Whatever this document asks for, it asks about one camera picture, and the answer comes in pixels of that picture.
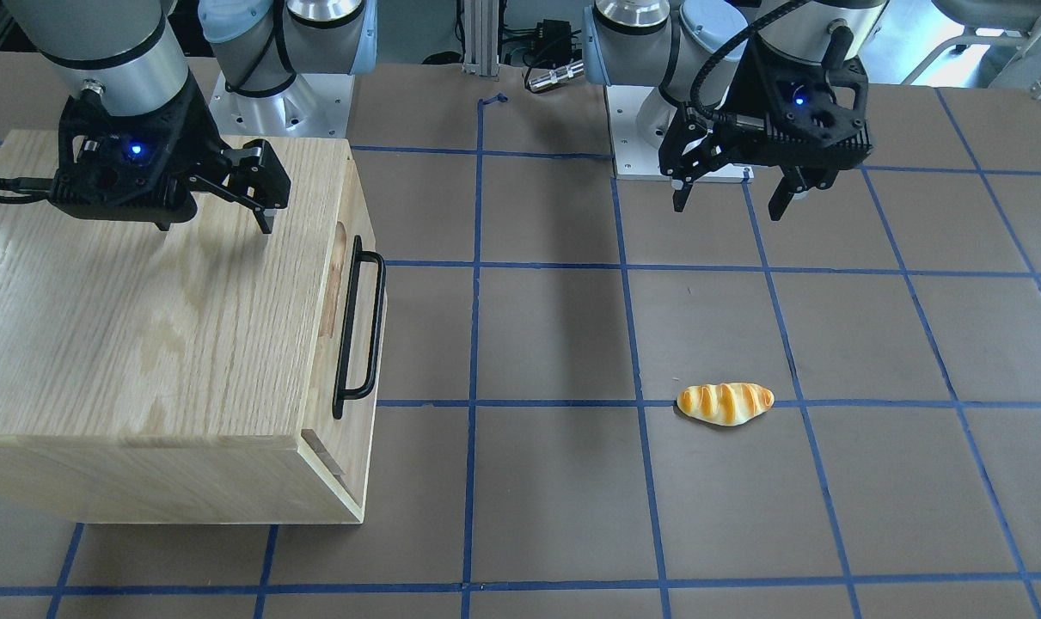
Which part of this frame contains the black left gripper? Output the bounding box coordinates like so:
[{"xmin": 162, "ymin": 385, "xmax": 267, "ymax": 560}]
[{"xmin": 658, "ymin": 52, "xmax": 873, "ymax": 222}]

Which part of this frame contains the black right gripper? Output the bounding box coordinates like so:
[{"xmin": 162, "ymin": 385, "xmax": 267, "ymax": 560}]
[{"xmin": 48, "ymin": 86, "xmax": 291, "ymax": 235}]

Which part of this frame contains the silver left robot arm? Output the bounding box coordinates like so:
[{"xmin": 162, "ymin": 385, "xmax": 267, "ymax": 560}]
[{"xmin": 583, "ymin": 1, "xmax": 886, "ymax": 222}]

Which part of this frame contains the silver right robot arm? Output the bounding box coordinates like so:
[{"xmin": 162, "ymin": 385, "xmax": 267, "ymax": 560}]
[{"xmin": 0, "ymin": 1, "xmax": 378, "ymax": 234}]

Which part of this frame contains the light wooden drawer cabinet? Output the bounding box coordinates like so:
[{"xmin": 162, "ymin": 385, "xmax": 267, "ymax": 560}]
[{"xmin": 0, "ymin": 138, "xmax": 377, "ymax": 524}]

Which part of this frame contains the toy bread loaf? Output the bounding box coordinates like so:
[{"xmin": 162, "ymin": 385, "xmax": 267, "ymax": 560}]
[{"xmin": 675, "ymin": 383, "xmax": 775, "ymax": 427}]

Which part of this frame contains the black electronics box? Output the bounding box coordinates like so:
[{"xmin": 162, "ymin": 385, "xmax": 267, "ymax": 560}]
[{"xmin": 516, "ymin": 19, "xmax": 574, "ymax": 66}]

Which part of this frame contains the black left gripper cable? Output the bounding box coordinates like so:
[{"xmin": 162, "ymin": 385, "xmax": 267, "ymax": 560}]
[{"xmin": 690, "ymin": 0, "xmax": 817, "ymax": 121}]

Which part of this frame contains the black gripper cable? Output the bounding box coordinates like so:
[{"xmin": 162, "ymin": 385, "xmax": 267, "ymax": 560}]
[
  {"xmin": 690, "ymin": 0, "xmax": 817, "ymax": 121},
  {"xmin": 0, "ymin": 175, "xmax": 61, "ymax": 205}
]

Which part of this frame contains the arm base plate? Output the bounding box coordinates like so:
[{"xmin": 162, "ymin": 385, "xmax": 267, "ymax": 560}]
[
  {"xmin": 209, "ymin": 74, "xmax": 356, "ymax": 138},
  {"xmin": 605, "ymin": 84, "xmax": 755, "ymax": 184}
]

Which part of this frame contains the black upper drawer handle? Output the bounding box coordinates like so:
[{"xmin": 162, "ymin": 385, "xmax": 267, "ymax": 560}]
[{"xmin": 332, "ymin": 236, "xmax": 387, "ymax": 420}]

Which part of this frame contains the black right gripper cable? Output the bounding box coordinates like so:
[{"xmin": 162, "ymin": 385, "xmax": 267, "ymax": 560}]
[{"xmin": 0, "ymin": 175, "xmax": 61, "ymax": 205}]

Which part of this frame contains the aluminium extrusion post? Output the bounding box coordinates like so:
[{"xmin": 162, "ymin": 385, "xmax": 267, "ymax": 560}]
[{"xmin": 460, "ymin": 0, "xmax": 503, "ymax": 81}]

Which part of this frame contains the white metal frame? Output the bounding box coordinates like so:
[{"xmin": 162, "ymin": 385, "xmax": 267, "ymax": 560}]
[{"xmin": 902, "ymin": 1, "xmax": 1041, "ymax": 85}]

